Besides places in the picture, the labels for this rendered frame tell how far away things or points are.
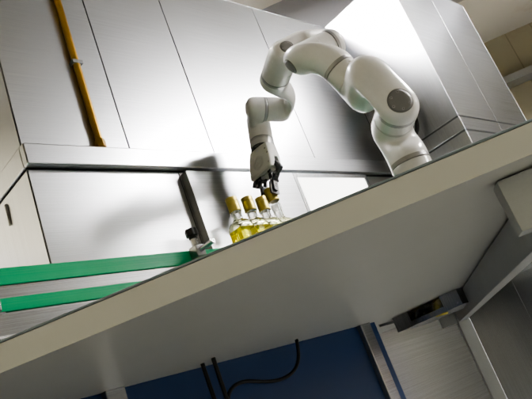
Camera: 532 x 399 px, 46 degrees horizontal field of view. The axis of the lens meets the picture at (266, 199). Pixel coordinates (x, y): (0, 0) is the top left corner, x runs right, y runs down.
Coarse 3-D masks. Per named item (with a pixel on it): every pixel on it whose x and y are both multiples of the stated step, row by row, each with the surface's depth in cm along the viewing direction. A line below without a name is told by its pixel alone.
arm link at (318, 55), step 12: (312, 36) 164; (324, 36) 162; (288, 48) 160; (300, 48) 156; (312, 48) 154; (324, 48) 154; (336, 48) 154; (288, 60) 159; (300, 60) 156; (312, 60) 155; (324, 60) 153; (336, 60) 152; (300, 72) 160; (312, 72) 158; (324, 72) 155
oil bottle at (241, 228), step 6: (234, 222) 171; (240, 222) 170; (246, 222) 171; (252, 222) 173; (234, 228) 171; (240, 228) 169; (246, 228) 170; (252, 228) 172; (234, 234) 171; (240, 234) 169; (246, 234) 169; (252, 234) 170; (234, 240) 171
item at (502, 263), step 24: (504, 192) 67; (528, 192) 67; (528, 216) 66; (504, 240) 99; (528, 240) 86; (480, 264) 128; (504, 264) 106; (480, 288) 139; (456, 312) 200; (480, 360) 199
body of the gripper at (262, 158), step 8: (256, 144) 194; (264, 144) 192; (272, 144) 194; (256, 152) 194; (264, 152) 191; (272, 152) 191; (256, 160) 193; (264, 160) 190; (272, 160) 189; (256, 168) 192; (264, 168) 189; (272, 168) 190; (256, 176) 191; (264, 176) 192
